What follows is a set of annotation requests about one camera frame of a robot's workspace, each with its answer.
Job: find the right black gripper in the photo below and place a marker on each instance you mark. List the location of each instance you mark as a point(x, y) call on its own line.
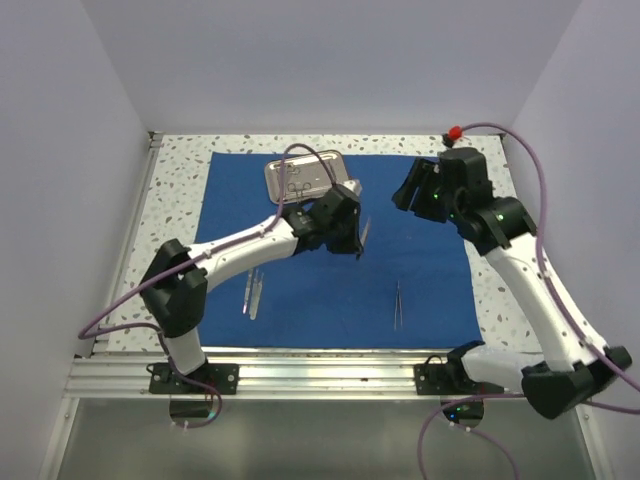
point(423, 173)

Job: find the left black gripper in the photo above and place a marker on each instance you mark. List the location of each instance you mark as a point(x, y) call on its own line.
point(352, 242)

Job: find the wide steel tweezers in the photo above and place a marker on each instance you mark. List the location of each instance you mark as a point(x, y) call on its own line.
point(363, 238)

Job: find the steel instrument tray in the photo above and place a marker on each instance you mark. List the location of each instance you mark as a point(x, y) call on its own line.
point(312, 171)

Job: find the steel hemostat clamp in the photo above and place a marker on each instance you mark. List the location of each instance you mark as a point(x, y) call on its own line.
point(298, 191)

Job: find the thin steel tweezers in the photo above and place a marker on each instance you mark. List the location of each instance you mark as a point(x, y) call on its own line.
point(398, 308)

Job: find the blue surgical cloth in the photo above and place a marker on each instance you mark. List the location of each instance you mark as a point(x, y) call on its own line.
point(320, 300)

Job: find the steel scissors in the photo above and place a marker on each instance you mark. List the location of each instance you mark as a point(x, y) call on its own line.
point(287, 172)

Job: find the steel scalpel handle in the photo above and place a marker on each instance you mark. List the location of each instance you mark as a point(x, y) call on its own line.
point(248, 291)

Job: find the steel forceps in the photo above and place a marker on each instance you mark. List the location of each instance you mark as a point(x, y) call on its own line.
point(256, 291)

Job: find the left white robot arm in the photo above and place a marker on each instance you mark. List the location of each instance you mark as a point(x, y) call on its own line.
point(175, 285)

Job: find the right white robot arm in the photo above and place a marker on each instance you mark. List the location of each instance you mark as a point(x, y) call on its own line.
point(575, 362)

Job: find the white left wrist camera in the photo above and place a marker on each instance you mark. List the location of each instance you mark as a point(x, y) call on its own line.
point(354, 186)

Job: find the red cable connector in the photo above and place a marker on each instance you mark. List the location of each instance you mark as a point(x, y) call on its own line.
point(455, 133)

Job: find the aluminium mounting rail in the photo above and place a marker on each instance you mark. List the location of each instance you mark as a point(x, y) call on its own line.
point(266, 374)

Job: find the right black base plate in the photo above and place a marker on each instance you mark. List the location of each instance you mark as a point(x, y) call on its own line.
point(431, 377)

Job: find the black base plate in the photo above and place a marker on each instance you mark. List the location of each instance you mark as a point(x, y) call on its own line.
point(223, 377)
point(431, 377)

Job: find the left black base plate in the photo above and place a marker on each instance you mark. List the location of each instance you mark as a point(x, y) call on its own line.
point(223, 377)

